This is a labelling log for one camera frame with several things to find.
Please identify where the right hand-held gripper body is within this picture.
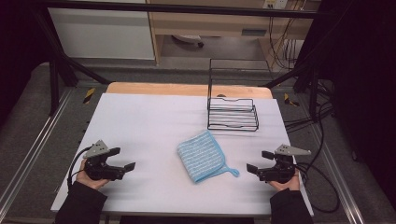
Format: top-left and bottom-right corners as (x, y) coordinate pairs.
(257, 143), (312, 185)

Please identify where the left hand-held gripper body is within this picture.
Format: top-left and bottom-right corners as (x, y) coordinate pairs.
(82, 139), (126, 182)

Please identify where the black wire rack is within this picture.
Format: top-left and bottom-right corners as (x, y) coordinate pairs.
(206, 58), (271, 133)

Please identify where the blue striped towel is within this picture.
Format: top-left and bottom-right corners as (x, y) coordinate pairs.
(177, 130), (241, 185)

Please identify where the person's right hand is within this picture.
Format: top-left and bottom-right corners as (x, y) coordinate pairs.
(268, 170), (302, 191)

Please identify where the person's left hand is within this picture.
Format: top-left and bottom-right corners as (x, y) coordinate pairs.
(75, 158), (110, 190)

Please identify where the white table mat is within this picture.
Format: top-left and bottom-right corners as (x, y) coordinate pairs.
(50, 92), (315, 217)

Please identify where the yellow black tape strip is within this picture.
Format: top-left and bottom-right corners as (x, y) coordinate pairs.
(82, 87), (96, 105)
(283, 92), (301, 107)

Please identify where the white cabinet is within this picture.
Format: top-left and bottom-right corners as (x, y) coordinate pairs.
(48, 7), (156, 61)

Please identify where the black curtain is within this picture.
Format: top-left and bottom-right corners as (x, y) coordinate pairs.
(295, 0), (396, 200)
(0, 0), (54, 125)

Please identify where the office chair base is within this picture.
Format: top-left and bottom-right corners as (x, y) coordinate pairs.
(172, 34), (205, 49)

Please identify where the wooden desk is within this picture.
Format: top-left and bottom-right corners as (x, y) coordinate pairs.
(146, 0), (321, 66)

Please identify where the white power strip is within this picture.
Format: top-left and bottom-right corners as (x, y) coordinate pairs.
(262, 0), (289, 9)

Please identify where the left hand-held gripper cable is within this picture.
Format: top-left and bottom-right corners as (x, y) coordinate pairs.
(66, 146), (94, 190)

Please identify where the hand-held gripper cable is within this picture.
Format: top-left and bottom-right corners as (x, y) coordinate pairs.
(66, 146), (94, 190)
(293, 161), (341, 214)

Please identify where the black floor cable bundle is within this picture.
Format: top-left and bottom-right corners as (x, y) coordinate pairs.
(284, 77), (335, 132)

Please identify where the aluminium floor rail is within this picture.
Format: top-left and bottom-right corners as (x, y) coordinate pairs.
(0, 88), (74, 213)
(311, 124), (365, 224)

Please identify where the right hand-held gripper cable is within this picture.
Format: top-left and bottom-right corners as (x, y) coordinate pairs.
(293, 161), (341, 214)

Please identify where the hanging black cable bundle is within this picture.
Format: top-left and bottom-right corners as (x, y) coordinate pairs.
(267, 15), (306, 71)

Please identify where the black metal frame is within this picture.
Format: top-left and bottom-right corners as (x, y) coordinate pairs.
(29, 0), (334, 118)

